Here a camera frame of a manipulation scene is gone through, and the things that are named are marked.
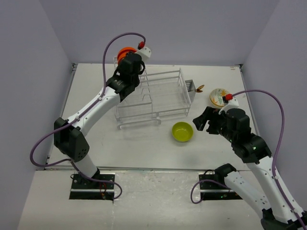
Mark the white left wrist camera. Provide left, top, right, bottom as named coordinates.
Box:
left=136, top=41, right=152, bottom=63

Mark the white wire dish rack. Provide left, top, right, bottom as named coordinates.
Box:
left=115, top=64, right=191, bottom=130

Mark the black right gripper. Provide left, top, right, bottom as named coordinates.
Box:
left=193, top=105, right=236, bottom=142

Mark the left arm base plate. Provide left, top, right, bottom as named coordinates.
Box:
left=69, top=173, right=115, bottom=201

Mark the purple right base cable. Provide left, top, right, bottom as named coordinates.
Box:
left=190, top=179, right=231, bottom=204

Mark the purple camera cable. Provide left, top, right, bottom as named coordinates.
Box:
left=223, top=89, right=307, bottom=230
left=29, top=32, right=147, bottom=167

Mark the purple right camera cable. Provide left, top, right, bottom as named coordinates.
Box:
left=223, top=89, right=307, bottom=230

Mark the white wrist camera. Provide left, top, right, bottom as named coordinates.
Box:
left=219, top=93, right=239, bottom=115
left=136, top=41, right=152, bottom=63

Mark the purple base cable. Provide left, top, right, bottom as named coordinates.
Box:
left=71, top=159, right=123, bottom=200
left=190, top=179, right=231, bottom=204

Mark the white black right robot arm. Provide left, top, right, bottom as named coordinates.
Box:
left=193, top=106, right=307, bottom=230

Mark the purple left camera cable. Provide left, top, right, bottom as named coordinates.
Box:
left=29, top=32, right=147, bottom=167

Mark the red bowl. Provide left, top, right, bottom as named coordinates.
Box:
left=118, top=46, right=137, bottom=56

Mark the gold utensil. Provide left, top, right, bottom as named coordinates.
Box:
left=195, top=85, right=204, bottom=93

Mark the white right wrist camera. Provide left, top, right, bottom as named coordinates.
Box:
left=219, top=93, right=239, bottom=115

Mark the floral leaf pattern bowl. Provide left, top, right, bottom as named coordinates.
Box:
left=209, top=88, right=230, bottom=108

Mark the grey cutlery holder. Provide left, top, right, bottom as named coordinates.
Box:
left=185, top=80, right=196, bottom=103

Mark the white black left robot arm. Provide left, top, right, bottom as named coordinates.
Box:
left=54, top=51, right=145, bottom=188

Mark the lime green bowl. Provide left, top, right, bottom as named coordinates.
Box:
left=172, top=122, right=194, bottom=142

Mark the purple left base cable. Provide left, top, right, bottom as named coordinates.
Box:
left=71, top=159, right=123, bottom=200

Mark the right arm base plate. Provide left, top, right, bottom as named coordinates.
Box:
left=199, top=170, right=242, bottom=201

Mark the orange bowl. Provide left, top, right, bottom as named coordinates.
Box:
left=117, top=49, right=130, bottom=64

